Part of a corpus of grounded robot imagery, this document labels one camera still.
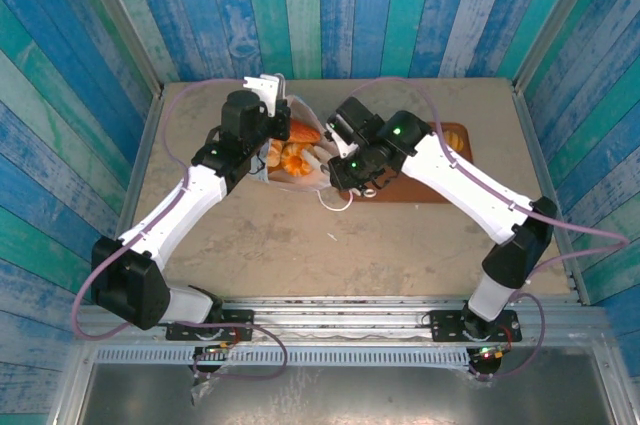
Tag printed white paper bag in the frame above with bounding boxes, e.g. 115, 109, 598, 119
247, 73, 356, 214

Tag striped orange fake bread roll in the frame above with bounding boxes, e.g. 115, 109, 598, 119
442, 128, 466, 152

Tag brown plastic tray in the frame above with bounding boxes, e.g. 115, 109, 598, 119
339, 120, 474, 205

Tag grey metal sheet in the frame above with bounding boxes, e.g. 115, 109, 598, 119
74, 362, 619, 425

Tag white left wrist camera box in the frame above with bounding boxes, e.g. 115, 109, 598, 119
243, 73, 287, 118

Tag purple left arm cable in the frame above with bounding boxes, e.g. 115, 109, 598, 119
70, 77, 290, 381

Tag aluminium table edge rail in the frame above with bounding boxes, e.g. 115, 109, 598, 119
509, 79, 592, 306
94, 92, 166, 304

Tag aluminium mounting rail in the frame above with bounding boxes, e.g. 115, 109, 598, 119
79, 296, 609, 346

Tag aluminium frame post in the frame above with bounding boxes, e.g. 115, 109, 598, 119
510, 0, 610, 91
69, 0, 165, 99

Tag white slotted cable duct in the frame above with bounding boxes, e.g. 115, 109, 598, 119
93, 346, 472, 367

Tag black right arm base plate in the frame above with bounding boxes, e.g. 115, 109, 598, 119
428, 308, 523, 344

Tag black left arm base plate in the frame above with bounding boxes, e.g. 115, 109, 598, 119
164, 309, 255, 343

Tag small circuit board with wires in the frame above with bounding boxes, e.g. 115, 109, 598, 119
472, 344, 507, 362
194, 343, 235, 362

